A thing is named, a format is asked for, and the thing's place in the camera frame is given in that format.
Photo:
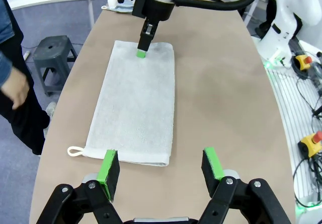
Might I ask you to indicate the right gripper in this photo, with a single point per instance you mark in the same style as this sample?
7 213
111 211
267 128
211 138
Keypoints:
156 8

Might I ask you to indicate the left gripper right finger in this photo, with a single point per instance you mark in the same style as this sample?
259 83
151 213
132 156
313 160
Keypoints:
226 204

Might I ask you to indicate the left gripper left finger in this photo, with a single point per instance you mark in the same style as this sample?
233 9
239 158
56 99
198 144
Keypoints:
100 204

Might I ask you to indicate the light blue towel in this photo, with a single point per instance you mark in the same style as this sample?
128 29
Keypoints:
120 10

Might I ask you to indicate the white towel with loop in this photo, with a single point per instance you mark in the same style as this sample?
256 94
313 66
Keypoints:
135 103

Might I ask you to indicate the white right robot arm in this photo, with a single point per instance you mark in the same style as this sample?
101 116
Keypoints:
284 27

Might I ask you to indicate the right forearm in denim sleeve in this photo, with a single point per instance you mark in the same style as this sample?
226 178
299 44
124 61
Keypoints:
5 68

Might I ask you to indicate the person's right hand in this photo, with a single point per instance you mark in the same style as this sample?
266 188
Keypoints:
16 88

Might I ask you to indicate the dark grey plastic stool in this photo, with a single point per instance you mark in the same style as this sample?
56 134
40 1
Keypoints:
54 50

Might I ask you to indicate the yellow emergency stop button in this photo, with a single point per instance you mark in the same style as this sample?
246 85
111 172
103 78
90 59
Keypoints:
302 63
310 144

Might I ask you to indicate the person in denim jacket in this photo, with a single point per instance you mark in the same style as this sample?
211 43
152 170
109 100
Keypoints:
22 123

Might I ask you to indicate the aluminium slotted base plate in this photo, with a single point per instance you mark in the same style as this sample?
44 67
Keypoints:
284 95

